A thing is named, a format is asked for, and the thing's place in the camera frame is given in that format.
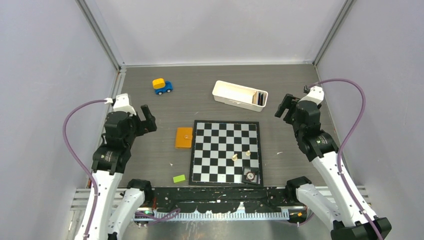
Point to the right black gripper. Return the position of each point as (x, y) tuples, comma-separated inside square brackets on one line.
[(285, 103)]

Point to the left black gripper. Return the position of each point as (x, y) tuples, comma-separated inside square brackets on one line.
[(147, 125)]

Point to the credit cards stack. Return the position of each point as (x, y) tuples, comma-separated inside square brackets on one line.
[(259, 98)]

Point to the white rectangular plastic tray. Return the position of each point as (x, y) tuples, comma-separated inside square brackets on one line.
[(237, 95)]

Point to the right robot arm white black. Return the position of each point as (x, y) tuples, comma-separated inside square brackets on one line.
[(348, 217)]

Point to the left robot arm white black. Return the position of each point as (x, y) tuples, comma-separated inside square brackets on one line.
[(100, 222)]

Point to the blue yellow toy car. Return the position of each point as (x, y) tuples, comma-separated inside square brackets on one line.
[(160, 86)]

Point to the green rectangular block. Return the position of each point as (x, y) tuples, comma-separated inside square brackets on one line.
[(179, 178)]

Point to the beige chess pawn left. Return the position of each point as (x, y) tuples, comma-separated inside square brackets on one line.
[(234, 157)]

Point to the black white chessboard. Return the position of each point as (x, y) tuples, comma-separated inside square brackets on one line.
[(214, 142)]

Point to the small black framed round object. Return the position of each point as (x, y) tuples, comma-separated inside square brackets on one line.
[(250, 175)]

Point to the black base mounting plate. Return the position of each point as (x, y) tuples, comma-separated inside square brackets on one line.
[(222, 200)]

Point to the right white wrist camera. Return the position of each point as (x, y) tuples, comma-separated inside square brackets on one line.
[(314, 94)]

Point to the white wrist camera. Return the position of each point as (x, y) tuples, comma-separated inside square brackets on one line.
[(314, 94), (121, 103)]

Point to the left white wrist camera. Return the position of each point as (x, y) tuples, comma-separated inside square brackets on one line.
[(121, 103)]

